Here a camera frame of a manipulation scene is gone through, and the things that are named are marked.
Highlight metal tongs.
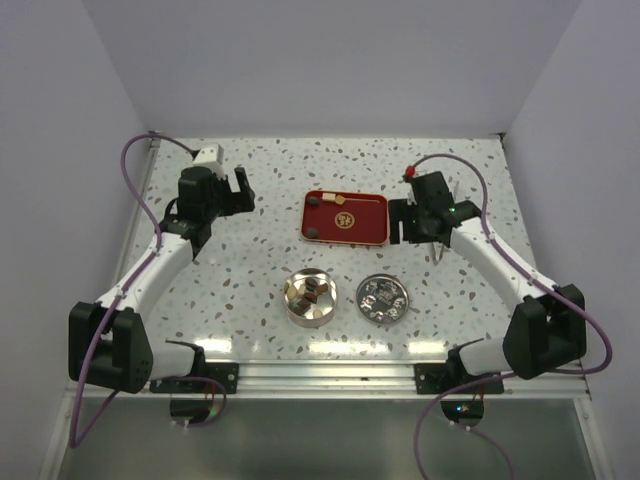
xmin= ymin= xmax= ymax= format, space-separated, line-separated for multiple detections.
xmin=433 ymin=244 xmax=447 ymax=264

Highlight round silver tin lid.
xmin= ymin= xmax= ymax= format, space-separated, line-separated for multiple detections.
xmin=355 ymin=274 xmax=410 ymax=326

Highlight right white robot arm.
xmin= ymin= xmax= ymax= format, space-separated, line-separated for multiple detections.
xmin=388 ymin=172 xmax=587 ymax=393

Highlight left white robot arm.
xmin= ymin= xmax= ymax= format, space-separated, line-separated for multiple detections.
xmin=68 ymin=166 xmax=255 ymax=393

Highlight red rectangular tray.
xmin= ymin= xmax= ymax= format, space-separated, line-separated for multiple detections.
xmin=300 ymin=190 xmax=389 ymax=246

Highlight round silver tin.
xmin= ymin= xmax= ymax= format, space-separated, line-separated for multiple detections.
xmin=282 ymin=268 xmax=339 ymax=329

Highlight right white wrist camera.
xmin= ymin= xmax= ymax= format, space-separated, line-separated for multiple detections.
xmin=403 ymin=165 xmax=417 ymax=205

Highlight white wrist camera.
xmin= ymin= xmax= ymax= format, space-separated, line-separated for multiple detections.
xmin=193 ymin=143 xmax=225 ymax=179
xmin=403 ymin=165 xmax=417 ymax=205

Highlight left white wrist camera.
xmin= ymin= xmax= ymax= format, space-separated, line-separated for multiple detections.
xmin=193 ymin=143 xmax=225 ymax=179

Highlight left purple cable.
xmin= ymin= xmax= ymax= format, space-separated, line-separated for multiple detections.
xmin=68 ymin=135 xmax=201 ymax=449

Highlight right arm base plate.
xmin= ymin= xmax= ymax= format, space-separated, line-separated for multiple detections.
xmin=413 ymin=363 xmax=505 ymax=395

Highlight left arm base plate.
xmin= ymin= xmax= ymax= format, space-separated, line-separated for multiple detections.
xmin=204 ymin=362 xmax=240 ymax=395

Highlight aluminium mounting rail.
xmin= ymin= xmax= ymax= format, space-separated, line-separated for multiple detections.
xmin=236 ymin=361 xmax=589 ymax=399

